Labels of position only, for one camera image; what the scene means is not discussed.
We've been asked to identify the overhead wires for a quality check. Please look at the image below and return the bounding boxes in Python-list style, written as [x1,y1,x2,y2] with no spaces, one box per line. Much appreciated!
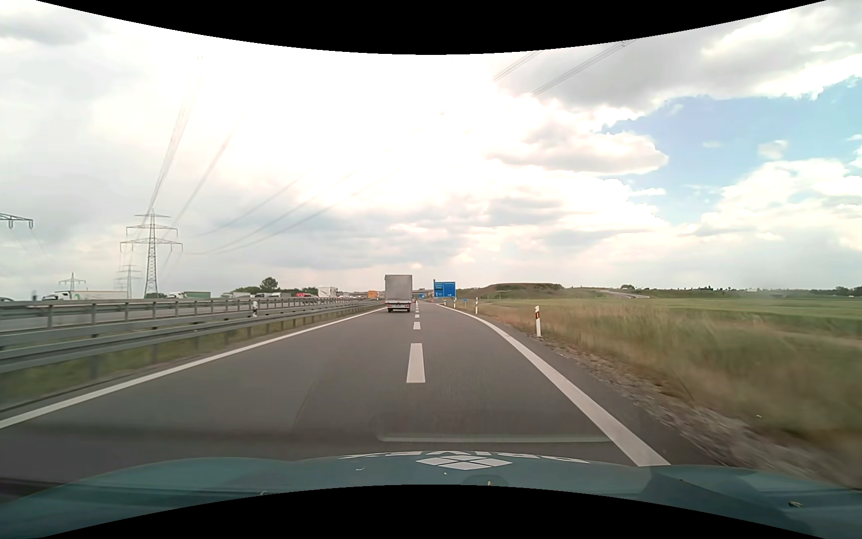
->
[0,37,638,259]

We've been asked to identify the green field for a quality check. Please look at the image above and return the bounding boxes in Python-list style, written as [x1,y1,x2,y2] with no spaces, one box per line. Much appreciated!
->
[521,296,862,347]

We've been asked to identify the car's own bonnet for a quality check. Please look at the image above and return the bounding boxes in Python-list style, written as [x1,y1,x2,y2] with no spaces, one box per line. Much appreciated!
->
[0,450,862,539]

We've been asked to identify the grassy hill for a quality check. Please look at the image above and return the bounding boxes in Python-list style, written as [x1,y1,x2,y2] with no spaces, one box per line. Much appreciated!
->
[458,282,574,300]

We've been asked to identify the group of trees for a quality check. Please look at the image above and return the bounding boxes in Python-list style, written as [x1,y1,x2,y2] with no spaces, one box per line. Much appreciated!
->
[232,276,320,296]

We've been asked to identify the grass verge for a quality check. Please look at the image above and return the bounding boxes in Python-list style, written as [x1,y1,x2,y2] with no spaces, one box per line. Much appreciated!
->
[442,298,862,491]

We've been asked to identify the grey metal guard rail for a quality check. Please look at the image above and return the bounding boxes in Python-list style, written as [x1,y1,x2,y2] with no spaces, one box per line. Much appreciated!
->
[0,296,387,386]

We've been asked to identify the grey box lorry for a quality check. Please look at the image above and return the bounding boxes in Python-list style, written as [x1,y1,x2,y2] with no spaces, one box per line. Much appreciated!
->
[385,274,414,313]

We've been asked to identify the grey asphalt road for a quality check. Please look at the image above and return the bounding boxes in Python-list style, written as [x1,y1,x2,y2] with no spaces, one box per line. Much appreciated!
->
[0,300,716,495]

